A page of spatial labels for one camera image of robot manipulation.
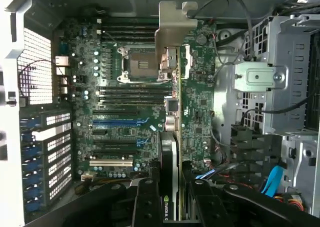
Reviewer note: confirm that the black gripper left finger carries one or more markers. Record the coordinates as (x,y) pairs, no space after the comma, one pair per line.
(146,204)

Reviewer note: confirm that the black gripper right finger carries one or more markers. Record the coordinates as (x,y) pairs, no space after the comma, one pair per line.
(210,207)

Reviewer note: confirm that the white expansion slot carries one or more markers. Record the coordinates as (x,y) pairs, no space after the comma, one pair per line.
(111,163)

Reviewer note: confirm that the long black expansion slot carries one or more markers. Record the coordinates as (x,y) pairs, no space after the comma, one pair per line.
(115,111)
(115,143)
(115,152)

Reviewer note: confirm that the short black expansion slot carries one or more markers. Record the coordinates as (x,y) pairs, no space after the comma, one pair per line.
(100,132)

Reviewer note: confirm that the blue expansion slot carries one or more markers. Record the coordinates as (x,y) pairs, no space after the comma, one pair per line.
(115,123)

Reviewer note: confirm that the green motherboard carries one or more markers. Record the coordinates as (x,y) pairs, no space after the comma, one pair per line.
(200,112)

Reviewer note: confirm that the black RAM slot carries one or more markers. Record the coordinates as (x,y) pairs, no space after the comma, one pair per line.
(130,21)
(135,88)
(135,98)
(135,93)
(130,33)
(130,27)
(130,39)
(135,103)

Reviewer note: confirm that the metal disk bay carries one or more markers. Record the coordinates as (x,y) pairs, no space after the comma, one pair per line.
(305,157)

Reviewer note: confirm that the CPU socket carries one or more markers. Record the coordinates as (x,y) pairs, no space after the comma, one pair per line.
(140,64)

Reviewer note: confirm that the round coin battery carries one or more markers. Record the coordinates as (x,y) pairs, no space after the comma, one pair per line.
(201,38)

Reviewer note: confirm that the metal drive cage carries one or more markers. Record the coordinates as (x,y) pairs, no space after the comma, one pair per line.
(287,49)

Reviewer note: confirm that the open black PC case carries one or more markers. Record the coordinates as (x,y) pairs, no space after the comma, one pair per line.
(140,2)

